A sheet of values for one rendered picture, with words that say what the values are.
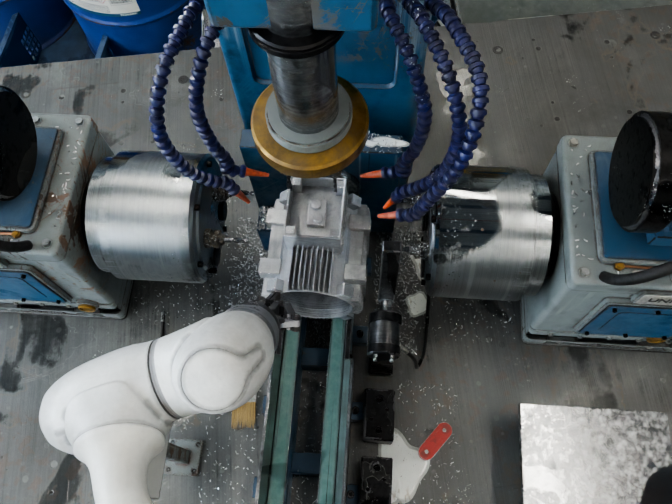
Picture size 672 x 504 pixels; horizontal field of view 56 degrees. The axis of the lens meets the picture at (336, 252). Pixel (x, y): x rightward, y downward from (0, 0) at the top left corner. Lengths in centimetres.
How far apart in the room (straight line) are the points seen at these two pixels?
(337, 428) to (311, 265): 32
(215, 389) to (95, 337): 82
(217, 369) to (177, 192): 51
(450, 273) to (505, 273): 9
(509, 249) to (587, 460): 42
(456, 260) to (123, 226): 58
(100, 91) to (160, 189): 69
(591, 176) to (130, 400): 82
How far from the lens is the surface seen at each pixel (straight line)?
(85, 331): 151
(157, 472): 113
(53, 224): 121
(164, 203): 115
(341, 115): 95
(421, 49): 113
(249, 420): 136
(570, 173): 118
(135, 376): 78
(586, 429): 130
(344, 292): 111
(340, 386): 124
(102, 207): 119
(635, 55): 188
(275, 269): 115
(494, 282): 114
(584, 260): 112
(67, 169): 125
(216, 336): 72
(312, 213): 113
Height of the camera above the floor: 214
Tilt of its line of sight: 67 degrees down
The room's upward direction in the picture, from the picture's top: 5 degrees counter-clockwise
